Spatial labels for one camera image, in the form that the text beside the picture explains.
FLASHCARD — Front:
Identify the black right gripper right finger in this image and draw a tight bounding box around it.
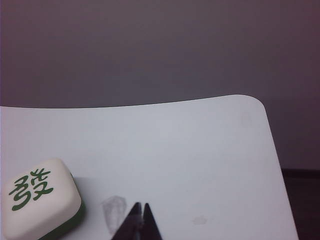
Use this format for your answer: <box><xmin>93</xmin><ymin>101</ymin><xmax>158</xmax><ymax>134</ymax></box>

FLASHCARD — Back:
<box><xmin>142</xmin><ymin>202</ymin><xmax>164</xmax><ymax>240</ymax></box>

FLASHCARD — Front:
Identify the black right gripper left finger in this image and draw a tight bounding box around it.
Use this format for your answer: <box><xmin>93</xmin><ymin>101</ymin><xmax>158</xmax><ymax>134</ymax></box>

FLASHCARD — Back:
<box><xmin>109</xmin><ymin>201</ymin><xmax>143</xmax><ymax>240</ymax></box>

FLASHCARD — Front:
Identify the white green foam mahjong tile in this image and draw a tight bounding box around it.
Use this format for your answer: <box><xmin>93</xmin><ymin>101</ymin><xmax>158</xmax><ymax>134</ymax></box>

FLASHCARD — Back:
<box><xmin>0</xmin><ymin>157</ymin><xmax>87</xmax><ymax>240</ymax></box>

